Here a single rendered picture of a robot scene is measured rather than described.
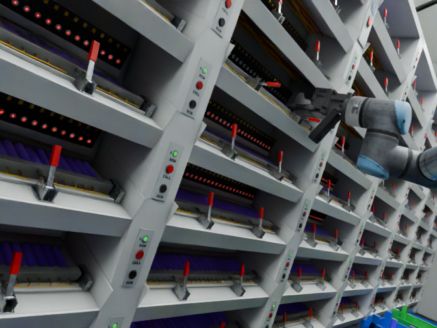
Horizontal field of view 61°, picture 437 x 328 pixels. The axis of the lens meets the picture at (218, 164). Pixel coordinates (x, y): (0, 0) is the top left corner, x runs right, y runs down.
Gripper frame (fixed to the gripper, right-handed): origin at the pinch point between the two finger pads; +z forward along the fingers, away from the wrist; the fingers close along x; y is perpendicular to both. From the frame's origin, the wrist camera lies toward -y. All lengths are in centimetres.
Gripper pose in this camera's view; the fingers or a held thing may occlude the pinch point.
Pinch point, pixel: (290, 109)
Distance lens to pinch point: 129.0
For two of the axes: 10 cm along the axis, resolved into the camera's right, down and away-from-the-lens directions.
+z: -7.5, -2.2, 6.3
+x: -5.8, -2.4, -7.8
